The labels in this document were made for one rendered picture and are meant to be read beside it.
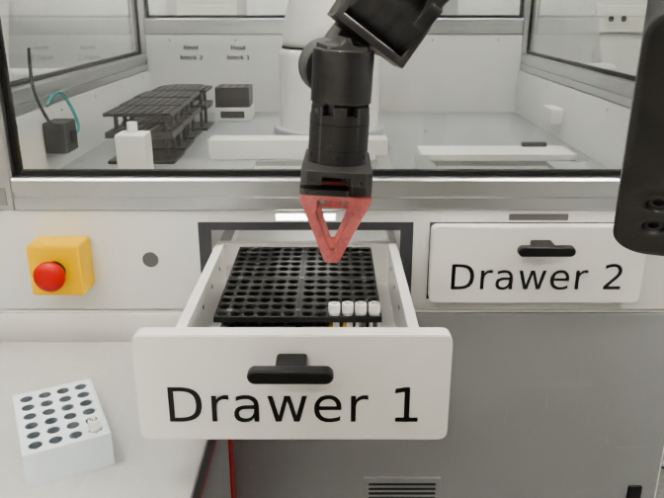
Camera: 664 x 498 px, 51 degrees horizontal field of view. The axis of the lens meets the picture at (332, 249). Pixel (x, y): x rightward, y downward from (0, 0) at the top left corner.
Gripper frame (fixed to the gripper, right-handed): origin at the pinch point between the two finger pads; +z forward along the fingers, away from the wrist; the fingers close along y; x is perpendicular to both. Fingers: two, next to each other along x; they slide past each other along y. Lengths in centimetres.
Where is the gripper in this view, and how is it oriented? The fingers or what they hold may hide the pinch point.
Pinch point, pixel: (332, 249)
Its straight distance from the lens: 70.1
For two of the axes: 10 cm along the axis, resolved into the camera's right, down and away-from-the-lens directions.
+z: -0.6, 9.4, 3.3
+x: 10.0, 0.6, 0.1
